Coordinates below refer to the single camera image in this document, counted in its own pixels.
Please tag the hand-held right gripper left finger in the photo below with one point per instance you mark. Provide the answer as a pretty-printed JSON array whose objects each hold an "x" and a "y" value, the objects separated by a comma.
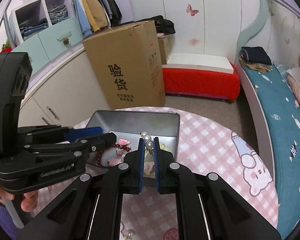
[{"x": 141, "y": 170}]

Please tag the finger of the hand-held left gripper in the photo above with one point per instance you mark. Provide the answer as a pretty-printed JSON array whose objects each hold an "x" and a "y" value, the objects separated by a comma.
[
  {"x": 100, "y": 142},
  {"x": 87, "y": 132}
]

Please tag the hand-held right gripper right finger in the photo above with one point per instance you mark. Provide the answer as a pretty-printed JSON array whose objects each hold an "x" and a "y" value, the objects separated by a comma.
[{"x": 157, "y": 170}]

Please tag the grey metal tin box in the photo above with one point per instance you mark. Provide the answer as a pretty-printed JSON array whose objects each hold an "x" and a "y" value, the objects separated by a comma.
[{"x": 130, "y": 122}]

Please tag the person's left forearm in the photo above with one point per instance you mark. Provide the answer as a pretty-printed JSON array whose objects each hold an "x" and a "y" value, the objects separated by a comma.
[{"x": 0, "y": 220}]

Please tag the small pearl jewelry piece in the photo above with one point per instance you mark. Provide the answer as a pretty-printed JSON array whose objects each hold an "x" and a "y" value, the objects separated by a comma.
[{"x": 129, "y": 235}]

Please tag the person's left hand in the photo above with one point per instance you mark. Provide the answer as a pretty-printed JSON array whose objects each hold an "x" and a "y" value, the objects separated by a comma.
[{"x": 30, "y": 202}]

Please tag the red strawberry plush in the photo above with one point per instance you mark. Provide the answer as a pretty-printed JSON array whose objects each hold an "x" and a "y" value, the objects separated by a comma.
[{"x": 6, "y": 46}]

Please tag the white low cabinet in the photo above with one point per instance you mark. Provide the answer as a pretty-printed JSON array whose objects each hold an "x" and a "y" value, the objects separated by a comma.
[{"x": 72, "y": 80}]

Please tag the pink checked tablecloth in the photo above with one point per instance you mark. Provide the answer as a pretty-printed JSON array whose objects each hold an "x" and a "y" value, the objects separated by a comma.
[{"x": 207, "y": 135}]

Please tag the teal drawer unit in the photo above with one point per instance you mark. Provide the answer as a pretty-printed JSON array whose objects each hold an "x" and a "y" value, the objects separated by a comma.
[{"x": 52, "y": 45}]

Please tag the folded blue jeans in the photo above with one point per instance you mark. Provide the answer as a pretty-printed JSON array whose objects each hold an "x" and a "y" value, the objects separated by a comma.
[{"x": 33, "y": 28}]

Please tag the grey metal handrail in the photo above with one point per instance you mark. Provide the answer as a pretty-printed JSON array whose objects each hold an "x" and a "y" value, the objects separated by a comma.
[{"x": 1, "y": 22}]

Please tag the pine cone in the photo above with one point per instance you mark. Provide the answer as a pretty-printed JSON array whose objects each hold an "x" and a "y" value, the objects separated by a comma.
[{"x": 66, "y": 41}]

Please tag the large cardboard box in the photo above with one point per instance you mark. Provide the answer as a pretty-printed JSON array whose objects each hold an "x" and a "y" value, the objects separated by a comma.
[{"x": 130, "y": 55}]

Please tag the red covered stool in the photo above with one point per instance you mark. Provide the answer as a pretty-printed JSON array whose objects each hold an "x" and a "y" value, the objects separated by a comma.
[{"x": 202, "y": 82}]

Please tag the folded grey clothes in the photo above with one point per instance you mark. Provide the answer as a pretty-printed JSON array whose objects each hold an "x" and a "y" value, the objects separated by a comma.
[{"x": 57, "y": 13}]

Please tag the light blue hanging jacket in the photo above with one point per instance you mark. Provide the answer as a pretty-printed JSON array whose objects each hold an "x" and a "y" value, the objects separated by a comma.
[{"x": 81, "y": 15}]

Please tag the small cardboard box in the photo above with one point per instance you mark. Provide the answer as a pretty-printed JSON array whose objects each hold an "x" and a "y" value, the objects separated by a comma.
[{"x": 165, "y": 50}]

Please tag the white board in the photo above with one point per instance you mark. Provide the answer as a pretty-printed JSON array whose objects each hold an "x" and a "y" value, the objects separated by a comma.
[{"x": 200, "y": 62}]

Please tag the tan hanging coat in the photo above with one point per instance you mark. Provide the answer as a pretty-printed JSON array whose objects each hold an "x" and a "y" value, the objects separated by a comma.
[{"x": 95, "y": 10}]

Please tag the dark hanging coats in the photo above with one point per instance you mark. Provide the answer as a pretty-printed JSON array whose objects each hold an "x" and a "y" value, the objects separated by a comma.
[{"x": 110, "y": 5}]

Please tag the black clothes pile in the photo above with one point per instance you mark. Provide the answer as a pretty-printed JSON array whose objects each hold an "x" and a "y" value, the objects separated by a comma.
[{"x": 165, "y": 25}]

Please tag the pale pink flower sticker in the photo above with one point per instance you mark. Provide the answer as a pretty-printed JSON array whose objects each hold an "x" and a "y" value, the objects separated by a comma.
[{"x": 193, "y": 41}]

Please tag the blue printed bedsheet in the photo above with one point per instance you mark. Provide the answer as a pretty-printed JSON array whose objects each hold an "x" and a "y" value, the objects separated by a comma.
[{"x": 277, "y": 110}]

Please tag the tan folded garment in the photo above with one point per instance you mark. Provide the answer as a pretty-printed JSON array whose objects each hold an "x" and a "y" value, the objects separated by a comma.
[{"x": 257, "y": 68}]

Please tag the dark folded garment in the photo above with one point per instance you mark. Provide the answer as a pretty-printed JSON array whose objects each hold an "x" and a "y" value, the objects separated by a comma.
[{"x": 256, "y": 55}]

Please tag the white wardrobe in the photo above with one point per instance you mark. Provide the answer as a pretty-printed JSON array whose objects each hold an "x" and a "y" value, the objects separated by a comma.
[{"x": 165, "y": 0}]

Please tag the pink butterfly sticker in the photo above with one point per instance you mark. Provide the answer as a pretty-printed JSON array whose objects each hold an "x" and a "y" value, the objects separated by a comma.
[{"x": 192, "y": 10}]

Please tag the white pillow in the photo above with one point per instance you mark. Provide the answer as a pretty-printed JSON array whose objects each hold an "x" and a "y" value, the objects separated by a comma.
[{"x": 292, "y": 72}]

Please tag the teal bunk bed frame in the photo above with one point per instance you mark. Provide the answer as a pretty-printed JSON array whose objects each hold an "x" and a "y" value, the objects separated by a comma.
[{"x": 255, "y": 17}]

